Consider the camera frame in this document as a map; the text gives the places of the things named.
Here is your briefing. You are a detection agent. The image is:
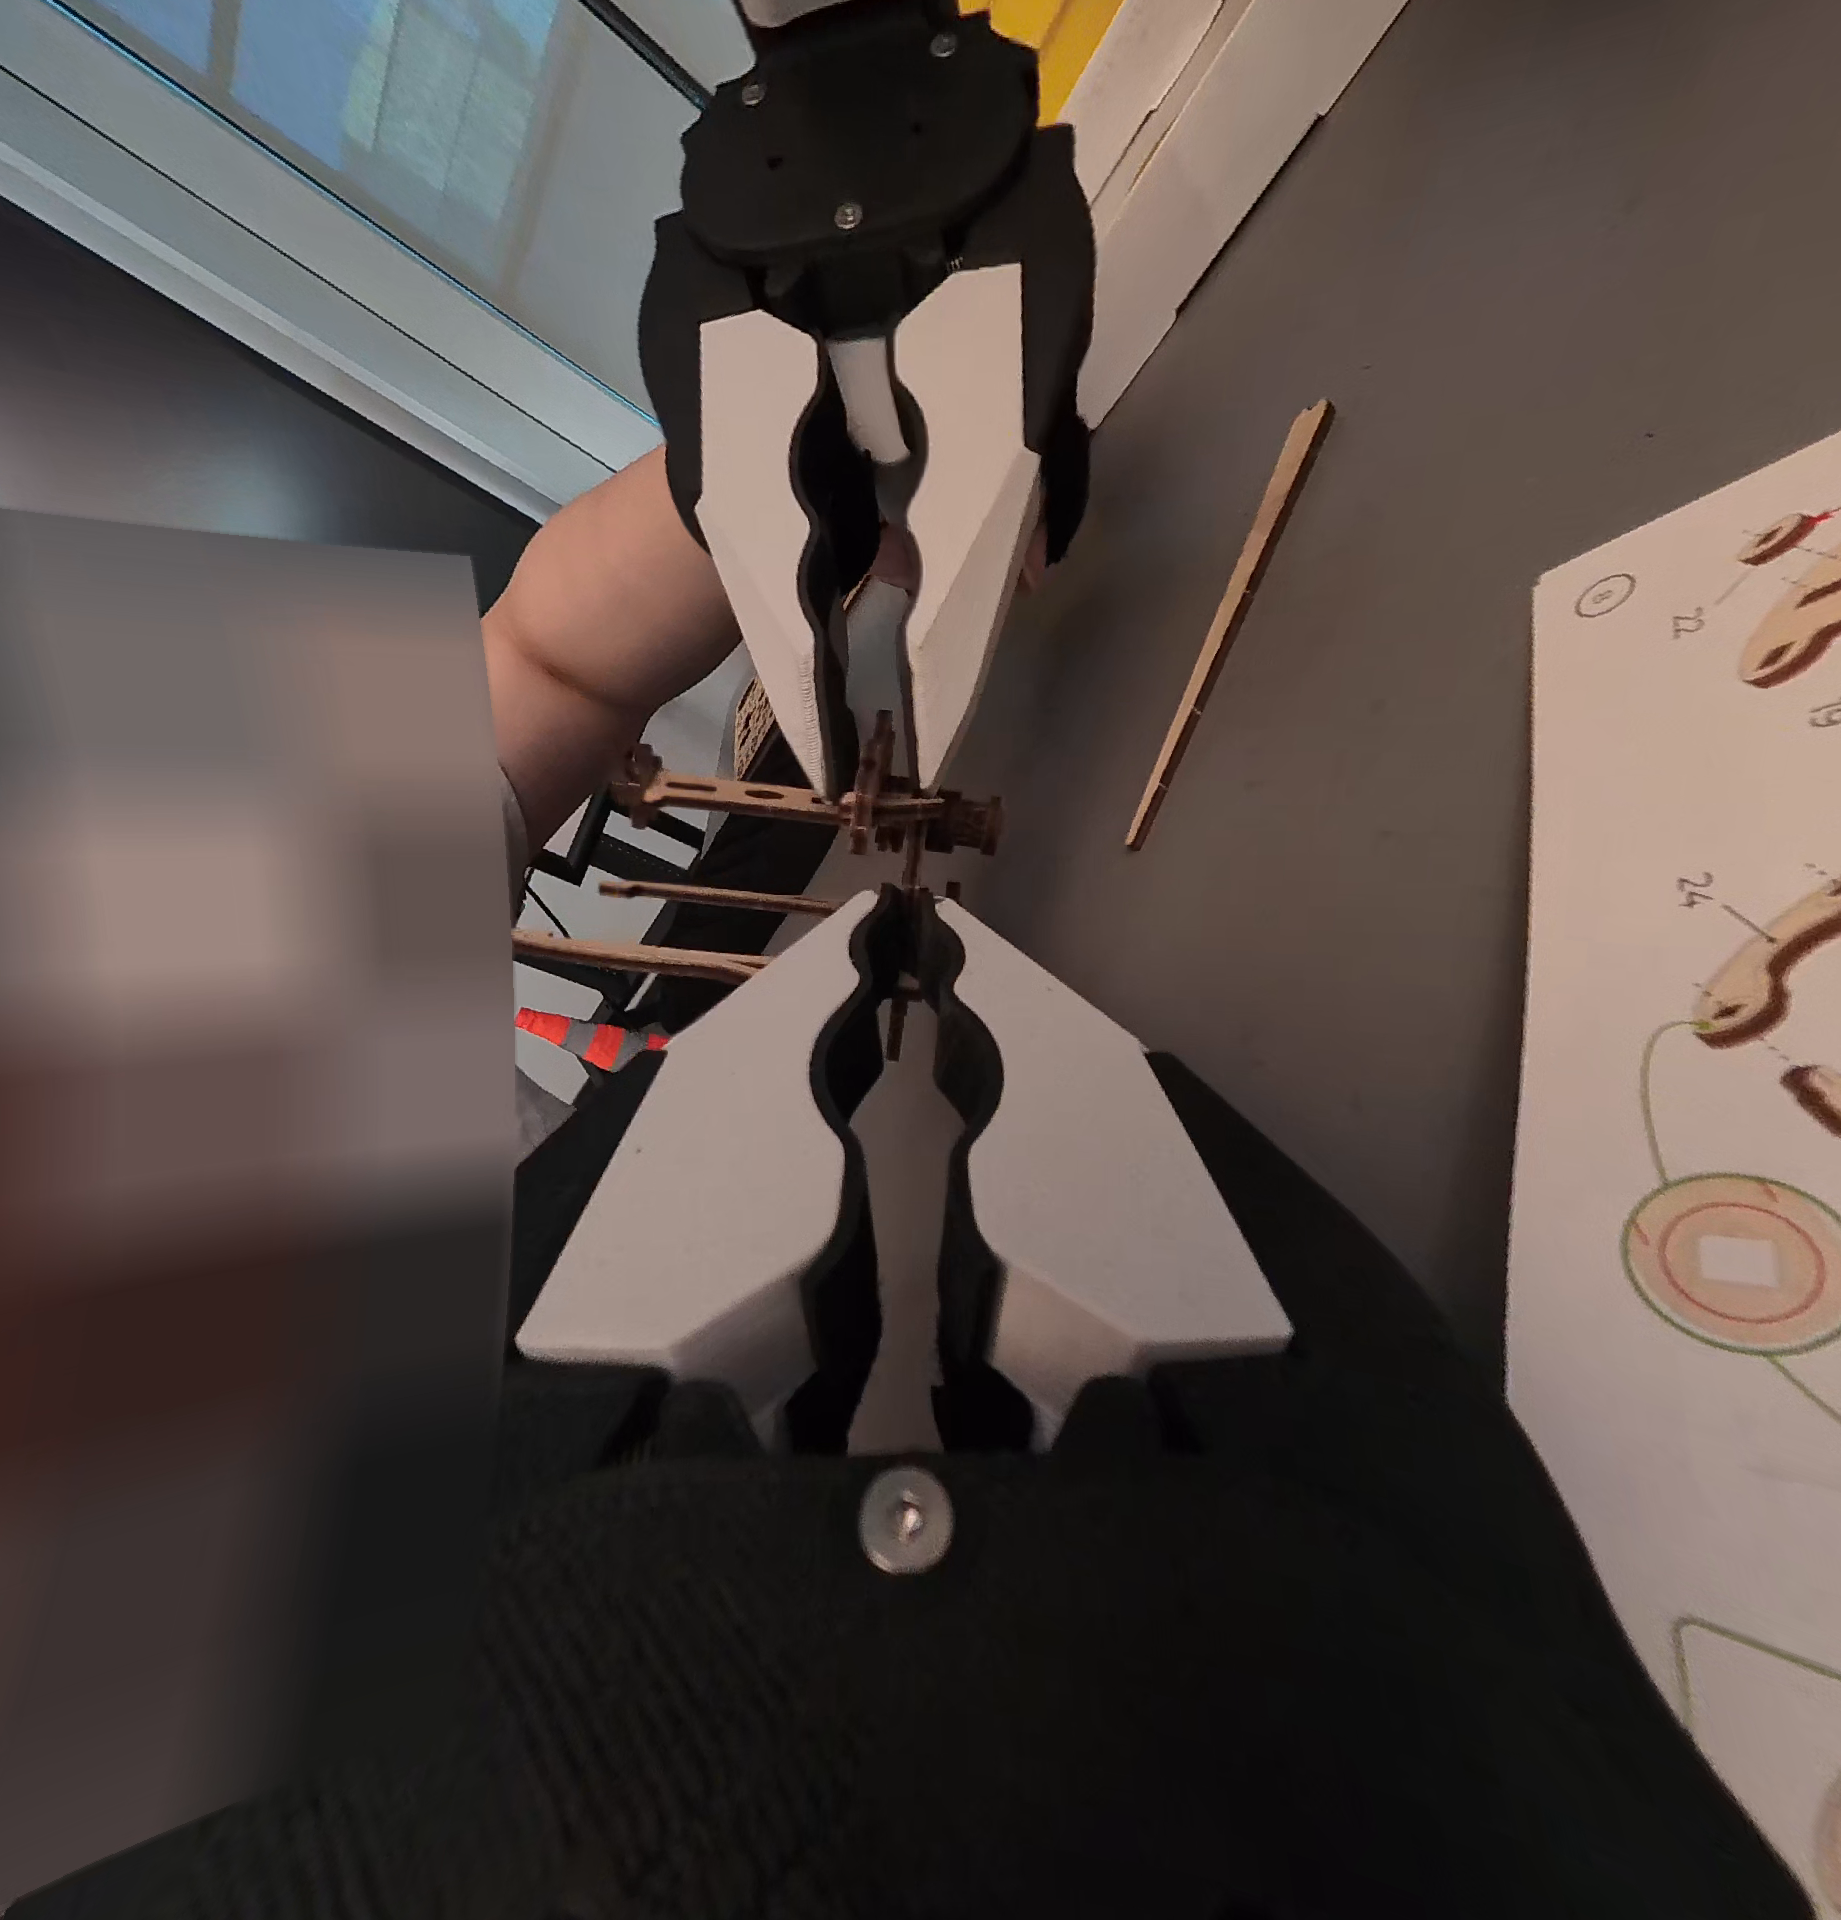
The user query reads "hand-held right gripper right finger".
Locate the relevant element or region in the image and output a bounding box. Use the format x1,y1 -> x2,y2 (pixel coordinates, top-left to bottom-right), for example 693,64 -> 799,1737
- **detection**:
919,897 -> 1296,1454

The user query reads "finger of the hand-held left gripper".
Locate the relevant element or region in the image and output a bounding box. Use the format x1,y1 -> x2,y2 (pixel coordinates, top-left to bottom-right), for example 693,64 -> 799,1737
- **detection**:
697,306 -> 862,794
860,260 -> 1049,796

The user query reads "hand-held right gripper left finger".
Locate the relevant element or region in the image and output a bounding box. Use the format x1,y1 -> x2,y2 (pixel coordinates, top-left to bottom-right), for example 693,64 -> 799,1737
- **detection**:
514,886 -> 889,1448

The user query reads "wooden model assembly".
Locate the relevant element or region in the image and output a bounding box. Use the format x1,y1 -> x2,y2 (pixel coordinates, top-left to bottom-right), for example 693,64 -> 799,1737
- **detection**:
513,706 -> 1006,1059

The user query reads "person's left forearm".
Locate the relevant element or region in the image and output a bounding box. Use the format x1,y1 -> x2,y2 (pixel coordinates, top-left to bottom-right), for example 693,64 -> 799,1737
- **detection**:
481,441 -> 756,849

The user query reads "orange and grey striped object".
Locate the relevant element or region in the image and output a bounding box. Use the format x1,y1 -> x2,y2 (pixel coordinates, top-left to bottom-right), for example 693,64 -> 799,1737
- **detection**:
513,1004 -> 670,1075

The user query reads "long wooden stick part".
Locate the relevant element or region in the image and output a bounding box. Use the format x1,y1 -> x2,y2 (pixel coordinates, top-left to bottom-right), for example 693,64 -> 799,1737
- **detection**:
1125,396 -> 1335,852

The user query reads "white cardboard box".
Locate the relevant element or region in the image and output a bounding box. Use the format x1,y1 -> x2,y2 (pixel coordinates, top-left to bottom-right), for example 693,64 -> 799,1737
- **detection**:
1055,0 -> 1413,437

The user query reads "window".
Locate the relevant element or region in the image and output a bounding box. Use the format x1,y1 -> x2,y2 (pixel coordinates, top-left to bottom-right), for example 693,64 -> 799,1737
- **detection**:
0,0 -> 762,523

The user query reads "printed instruction sheet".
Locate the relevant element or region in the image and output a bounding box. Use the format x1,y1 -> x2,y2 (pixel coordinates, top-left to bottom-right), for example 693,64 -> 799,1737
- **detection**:
1505,410 -> 1841,1920

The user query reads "black metal frame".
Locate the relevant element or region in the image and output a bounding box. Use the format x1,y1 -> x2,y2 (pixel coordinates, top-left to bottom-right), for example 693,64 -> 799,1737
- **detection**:
522,777 -> 672,909

